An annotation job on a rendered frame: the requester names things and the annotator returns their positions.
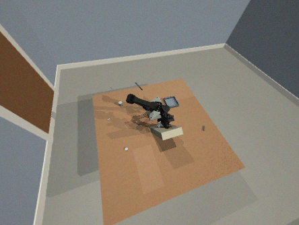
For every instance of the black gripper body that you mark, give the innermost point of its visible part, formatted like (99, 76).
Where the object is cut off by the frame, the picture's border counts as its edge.
(164, 117)

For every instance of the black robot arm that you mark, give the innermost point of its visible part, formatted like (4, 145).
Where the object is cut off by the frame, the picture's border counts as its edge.
(156, 106)

